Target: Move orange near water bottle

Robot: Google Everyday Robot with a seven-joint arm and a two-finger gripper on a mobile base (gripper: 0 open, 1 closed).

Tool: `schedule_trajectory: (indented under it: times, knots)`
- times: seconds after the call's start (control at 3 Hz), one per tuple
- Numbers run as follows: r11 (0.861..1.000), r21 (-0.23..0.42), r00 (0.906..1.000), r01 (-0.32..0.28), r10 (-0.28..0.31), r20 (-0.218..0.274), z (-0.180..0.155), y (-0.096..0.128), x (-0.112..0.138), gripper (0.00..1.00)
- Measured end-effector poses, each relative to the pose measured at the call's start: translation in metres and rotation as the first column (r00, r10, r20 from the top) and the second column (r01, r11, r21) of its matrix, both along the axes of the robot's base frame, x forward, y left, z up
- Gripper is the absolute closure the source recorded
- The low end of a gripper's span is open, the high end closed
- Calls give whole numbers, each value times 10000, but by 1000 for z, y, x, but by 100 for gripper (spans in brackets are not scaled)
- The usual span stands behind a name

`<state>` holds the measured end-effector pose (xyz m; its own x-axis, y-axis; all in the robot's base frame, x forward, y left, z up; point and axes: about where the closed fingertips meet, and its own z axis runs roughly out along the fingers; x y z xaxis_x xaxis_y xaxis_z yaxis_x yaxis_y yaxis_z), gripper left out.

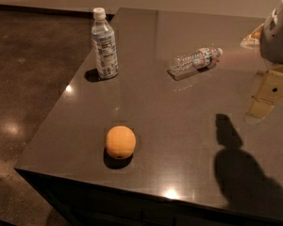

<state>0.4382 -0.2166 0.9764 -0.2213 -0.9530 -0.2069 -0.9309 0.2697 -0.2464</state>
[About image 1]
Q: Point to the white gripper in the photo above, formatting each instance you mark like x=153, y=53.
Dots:
x=278, y=38

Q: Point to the orange fruit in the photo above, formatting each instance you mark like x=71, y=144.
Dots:
x=121, y=142

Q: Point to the empty clear bottle lying down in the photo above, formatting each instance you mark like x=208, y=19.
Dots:
x=193, y=63

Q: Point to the upright labelled water bottle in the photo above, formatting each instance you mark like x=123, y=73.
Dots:
x=104, y=45

